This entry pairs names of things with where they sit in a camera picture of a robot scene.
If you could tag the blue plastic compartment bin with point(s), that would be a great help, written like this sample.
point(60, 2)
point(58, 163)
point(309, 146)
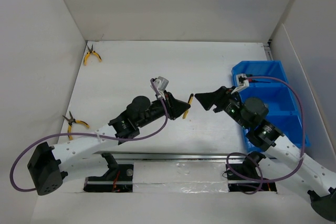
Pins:
point(284, 112)

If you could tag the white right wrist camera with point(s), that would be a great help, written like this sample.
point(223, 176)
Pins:
point(242, 83)

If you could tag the red handled screwdriver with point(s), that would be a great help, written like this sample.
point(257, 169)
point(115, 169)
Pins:
point(258, 81)

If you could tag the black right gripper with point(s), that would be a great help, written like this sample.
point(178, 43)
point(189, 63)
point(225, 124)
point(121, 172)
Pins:
point(218, 97)

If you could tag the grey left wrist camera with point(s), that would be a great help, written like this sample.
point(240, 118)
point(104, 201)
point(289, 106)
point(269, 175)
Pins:
point(160, 83)

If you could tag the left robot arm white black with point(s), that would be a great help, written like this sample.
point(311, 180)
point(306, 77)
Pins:
point(51, 166)

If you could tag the yellow pliers corner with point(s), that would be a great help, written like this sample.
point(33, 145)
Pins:
point(90, 52)

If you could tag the metal mounting rail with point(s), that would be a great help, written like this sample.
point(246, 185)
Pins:
point(96, 164)

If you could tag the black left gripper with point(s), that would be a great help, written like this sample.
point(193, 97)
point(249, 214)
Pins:
point(175, 107)

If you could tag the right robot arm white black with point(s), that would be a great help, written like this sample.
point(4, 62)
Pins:
point(314, 180)

